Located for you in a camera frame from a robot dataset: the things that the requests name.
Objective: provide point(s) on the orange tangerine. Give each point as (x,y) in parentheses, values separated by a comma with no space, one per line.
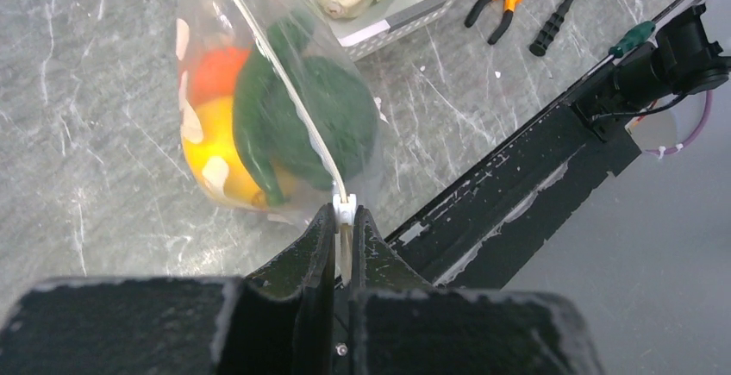
(215,74)

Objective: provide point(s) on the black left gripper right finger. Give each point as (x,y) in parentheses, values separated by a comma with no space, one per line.
(385,296)

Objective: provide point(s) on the white perforated plastic basket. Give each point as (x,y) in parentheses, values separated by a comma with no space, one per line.
(383,23)

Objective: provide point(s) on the dark green avocado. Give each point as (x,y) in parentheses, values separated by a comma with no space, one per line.
(341,107)

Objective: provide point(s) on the dark green cucumber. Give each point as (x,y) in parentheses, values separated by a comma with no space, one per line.
(253,86)

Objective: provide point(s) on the yellow lemon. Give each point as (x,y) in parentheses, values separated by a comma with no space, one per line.
(208,145)

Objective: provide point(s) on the polka dot zip top bag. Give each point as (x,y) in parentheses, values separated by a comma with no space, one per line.
(204,25)

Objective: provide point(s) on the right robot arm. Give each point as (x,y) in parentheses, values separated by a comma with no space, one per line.
(682,62)

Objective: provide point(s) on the green handled screwdriver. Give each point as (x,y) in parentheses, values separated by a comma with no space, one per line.
(634,37)

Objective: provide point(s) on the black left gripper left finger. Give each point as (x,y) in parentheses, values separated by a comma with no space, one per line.
(289,304)

